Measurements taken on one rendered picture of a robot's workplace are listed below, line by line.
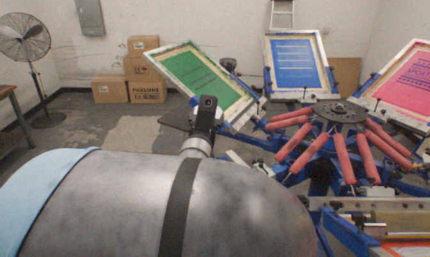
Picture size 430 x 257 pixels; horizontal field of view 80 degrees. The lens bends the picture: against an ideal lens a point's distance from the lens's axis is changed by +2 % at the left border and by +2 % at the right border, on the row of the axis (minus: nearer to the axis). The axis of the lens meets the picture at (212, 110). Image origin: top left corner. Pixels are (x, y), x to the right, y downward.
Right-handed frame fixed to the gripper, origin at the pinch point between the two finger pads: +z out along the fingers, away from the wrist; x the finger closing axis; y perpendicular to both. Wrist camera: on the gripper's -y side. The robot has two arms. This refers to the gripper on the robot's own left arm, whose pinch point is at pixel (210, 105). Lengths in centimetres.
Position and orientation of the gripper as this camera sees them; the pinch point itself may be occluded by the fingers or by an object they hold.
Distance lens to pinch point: 77.7
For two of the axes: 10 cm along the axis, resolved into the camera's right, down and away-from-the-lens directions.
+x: 9.8, 1.8, -0.5
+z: 1.3, -4.6, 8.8
